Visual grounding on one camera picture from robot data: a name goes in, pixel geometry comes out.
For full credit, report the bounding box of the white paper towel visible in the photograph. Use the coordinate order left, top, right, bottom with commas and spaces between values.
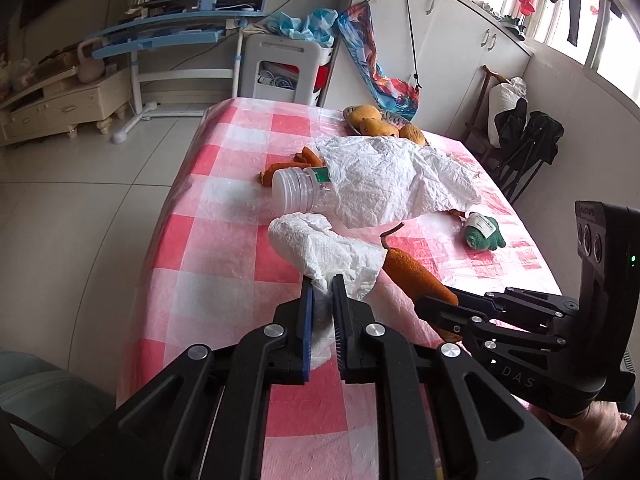
268, 212, 386, 370

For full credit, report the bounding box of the white plastic bag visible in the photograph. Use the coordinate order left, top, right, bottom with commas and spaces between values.
314, 136, 480, 229

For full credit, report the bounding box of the clear plastic bottle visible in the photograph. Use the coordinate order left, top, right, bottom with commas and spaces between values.
271, 166, 340, 216

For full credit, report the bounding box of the small orange peel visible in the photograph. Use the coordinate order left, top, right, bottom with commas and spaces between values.
259, 146, 324, 186

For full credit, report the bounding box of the black folding chair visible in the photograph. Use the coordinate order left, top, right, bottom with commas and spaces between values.
492, 98, 564, 204

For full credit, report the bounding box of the grey sofa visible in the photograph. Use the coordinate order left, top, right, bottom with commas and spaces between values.
1, 350, 115, 474

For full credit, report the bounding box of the wooden chair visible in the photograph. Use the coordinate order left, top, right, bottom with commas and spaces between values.
461, 64, 509, 166

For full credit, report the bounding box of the white sack on chair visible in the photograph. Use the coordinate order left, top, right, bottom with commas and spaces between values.
487, 77, 527, 148

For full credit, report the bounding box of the yellow mango right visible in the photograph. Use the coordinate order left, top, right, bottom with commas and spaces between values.
399, 122, 428, 146

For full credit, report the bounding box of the yellow mango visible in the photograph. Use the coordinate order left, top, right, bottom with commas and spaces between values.
399, 122, 428, 146
343, 104, 382, 130
359, 118, 399, 136

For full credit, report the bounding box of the pink checkered tablecloth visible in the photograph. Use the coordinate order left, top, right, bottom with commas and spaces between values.
116, 99, 559, 479

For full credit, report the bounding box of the yellow mango middle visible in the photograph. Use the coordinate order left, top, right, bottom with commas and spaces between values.
359, 118, 399, 136

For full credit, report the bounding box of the colourful long bag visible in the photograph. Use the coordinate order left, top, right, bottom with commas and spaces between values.
336, 1, 421, 120

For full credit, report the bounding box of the yellow mango left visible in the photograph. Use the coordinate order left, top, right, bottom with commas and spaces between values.
343, 104, 382, 130

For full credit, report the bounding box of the white storage cart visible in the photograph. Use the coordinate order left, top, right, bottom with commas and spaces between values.
240, 34, 333, 106

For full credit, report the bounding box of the cream TV stand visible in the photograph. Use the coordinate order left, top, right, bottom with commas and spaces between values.
1, 67, 131, 146

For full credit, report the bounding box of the blue plastic bag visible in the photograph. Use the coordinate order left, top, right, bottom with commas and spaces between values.
262, 9, 338, 49

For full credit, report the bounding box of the blue children's desk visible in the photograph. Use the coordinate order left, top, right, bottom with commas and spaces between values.
87, 0, 267, 144

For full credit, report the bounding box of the white wall cabinet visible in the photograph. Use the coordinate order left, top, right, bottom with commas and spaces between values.
341, 0, 529, 139

